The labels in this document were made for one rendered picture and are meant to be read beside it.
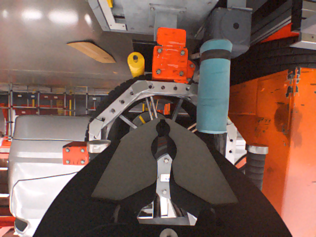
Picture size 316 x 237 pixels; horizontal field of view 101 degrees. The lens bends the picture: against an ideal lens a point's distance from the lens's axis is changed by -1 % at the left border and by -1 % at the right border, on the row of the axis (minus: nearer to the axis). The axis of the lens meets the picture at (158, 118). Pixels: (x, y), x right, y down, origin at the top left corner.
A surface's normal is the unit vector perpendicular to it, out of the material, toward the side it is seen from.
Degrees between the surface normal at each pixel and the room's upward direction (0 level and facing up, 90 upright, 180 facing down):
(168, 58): 90
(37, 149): 90
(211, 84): 93
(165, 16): 90
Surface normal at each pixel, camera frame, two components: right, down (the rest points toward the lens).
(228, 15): 0.10, 0.06
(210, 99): -0.45, 0.04
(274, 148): -0.99, -0.04
